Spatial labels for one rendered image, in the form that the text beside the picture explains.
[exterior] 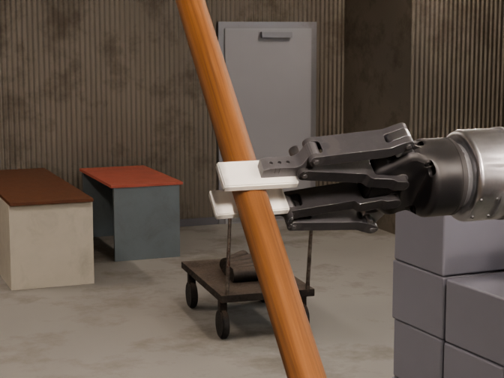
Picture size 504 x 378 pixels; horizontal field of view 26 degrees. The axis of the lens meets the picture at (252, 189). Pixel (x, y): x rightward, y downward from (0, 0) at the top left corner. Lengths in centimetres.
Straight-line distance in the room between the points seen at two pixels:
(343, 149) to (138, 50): 1046
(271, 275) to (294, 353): 8
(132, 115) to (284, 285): 1054
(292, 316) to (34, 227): 815
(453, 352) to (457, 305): 21
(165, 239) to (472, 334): 572
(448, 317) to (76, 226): 478
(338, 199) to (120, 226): 897
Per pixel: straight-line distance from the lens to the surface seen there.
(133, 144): 1145
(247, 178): 96
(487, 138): 105
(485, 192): 104
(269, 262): 92
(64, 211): 903
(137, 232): 1002
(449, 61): 1116
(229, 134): 101
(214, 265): 825
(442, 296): 491
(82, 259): 913
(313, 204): 102
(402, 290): 517
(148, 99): 1146
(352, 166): 100
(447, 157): 103
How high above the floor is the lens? 209
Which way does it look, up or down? 8 degrees down
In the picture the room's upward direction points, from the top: straight up
